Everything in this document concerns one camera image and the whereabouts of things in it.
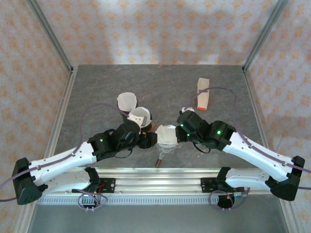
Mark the aluminium frame rail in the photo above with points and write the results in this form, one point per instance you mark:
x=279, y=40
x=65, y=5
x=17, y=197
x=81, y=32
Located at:
x=291, y=218
x=62, y=109
x=25, y=218
x=255, y=109

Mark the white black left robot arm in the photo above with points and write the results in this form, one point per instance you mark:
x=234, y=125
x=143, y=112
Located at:
x=60, y=160

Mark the dark green plastic dripper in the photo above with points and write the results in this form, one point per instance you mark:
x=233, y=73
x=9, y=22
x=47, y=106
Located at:
x=151, y=120

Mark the aluminium frame post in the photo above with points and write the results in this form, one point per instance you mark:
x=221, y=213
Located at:
x=264, y=34
x=51, y=34

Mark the wide aluminium base beam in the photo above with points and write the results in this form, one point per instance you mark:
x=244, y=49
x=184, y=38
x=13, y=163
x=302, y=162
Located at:
x=158, y=182

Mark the white paper coffee filter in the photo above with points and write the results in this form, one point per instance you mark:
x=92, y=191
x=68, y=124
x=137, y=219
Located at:
x=126, y=100
x=166, y=133
x=141, y=112

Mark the orange glass server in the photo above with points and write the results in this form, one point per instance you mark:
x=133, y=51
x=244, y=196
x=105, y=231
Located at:
x=152, y=128

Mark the orange coffee filter box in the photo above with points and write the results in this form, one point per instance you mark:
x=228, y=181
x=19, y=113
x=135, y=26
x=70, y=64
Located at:
x=201, y=108

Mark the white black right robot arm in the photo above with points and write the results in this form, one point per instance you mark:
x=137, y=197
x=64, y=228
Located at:
x=255, y=150

